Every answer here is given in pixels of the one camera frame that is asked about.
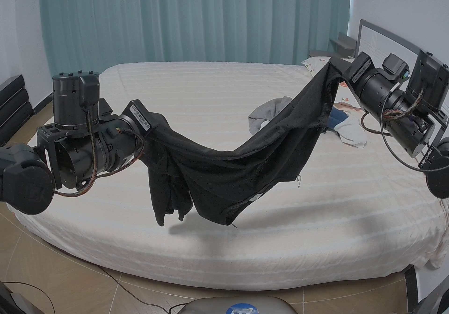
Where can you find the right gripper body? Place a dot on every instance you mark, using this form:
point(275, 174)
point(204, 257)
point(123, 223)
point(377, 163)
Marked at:
point(379, 95)

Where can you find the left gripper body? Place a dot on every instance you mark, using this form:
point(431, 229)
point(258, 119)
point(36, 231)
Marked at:
point(115, 144)

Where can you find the black T-shirt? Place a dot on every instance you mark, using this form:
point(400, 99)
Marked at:
point(245, 168)

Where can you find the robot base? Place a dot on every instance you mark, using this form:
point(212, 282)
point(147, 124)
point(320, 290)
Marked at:
point(210, 307)

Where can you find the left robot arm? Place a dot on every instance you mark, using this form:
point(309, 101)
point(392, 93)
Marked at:
point(21, 179)

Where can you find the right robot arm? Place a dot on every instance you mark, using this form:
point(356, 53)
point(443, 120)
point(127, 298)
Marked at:
point(429, 84)

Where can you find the bed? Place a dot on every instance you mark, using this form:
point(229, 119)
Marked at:
point(210, 95)

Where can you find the pile of clothes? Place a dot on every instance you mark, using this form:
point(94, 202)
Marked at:
point(268, 111)

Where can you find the grey bedside table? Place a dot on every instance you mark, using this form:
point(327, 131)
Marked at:
point(338, 46)

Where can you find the white printed pillow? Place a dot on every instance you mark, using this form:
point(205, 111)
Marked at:
point(315, 64)

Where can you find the black chest of drawers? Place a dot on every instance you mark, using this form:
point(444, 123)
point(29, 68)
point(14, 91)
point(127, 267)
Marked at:
point(14, 102)

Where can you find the blue-green curtain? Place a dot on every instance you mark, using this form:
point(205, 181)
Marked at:
point(193, 7)

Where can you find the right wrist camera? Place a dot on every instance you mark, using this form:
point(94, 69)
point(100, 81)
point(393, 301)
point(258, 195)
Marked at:
point(394, 65)

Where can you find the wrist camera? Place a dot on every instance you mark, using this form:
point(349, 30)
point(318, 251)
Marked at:
point(394, 65)
point(106, 108)

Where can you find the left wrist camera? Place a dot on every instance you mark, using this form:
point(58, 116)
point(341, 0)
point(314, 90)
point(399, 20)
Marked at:
point(106, 108)

